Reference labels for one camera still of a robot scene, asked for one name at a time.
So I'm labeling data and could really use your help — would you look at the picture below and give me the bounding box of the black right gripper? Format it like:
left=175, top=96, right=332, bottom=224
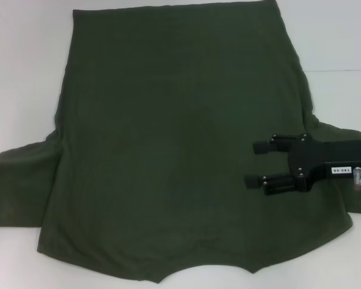
left=244, top=134, right=361, bottom=198

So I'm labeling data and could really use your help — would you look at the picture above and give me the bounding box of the dark green t-shirt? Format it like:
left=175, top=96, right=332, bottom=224
left=0, top=0, right=361, bottom=276

